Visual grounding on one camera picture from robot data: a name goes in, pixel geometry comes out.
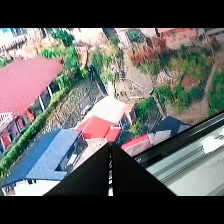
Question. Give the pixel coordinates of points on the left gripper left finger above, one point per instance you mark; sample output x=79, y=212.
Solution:
x=88, y=180

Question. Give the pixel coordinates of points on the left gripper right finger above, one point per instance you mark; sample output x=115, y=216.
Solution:
x=133, y=181

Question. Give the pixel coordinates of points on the silver frame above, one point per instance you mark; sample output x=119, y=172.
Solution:
x=196, y=166

